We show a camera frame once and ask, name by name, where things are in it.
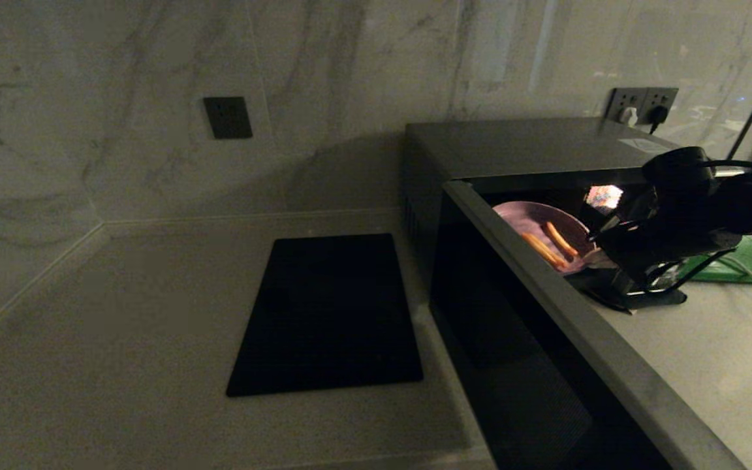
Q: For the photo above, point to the white power plug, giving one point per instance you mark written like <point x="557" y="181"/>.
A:
<point x="628" y="117"/>

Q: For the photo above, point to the black power plug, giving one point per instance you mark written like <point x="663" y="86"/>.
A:
<point x="658" y="115"/>

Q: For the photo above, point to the thick orange french fry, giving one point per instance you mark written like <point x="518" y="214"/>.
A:
<point x="542" y="250"/>

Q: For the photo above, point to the black glass microwave door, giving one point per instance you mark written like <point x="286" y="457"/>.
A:
<point x="513" y="365"/>

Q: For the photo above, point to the dark wall socket with plug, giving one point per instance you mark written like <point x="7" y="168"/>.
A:
<point x="621" y="96"/>
<point x="666" y="96"/>

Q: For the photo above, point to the dark single wall socket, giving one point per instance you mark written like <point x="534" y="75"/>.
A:
<point x="228" y="117"/>

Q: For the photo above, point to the black stand under microwave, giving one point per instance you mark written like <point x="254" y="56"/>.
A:
<point x="660" y="300"/>

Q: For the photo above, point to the black induction cooktop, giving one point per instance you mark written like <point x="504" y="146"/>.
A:
<point x="330" y="313"/>

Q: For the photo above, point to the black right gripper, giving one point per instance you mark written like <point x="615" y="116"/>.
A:
<point x="670" y="232"/>

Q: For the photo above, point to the purple plate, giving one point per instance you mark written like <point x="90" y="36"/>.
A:
<point x="526" y="219"/>

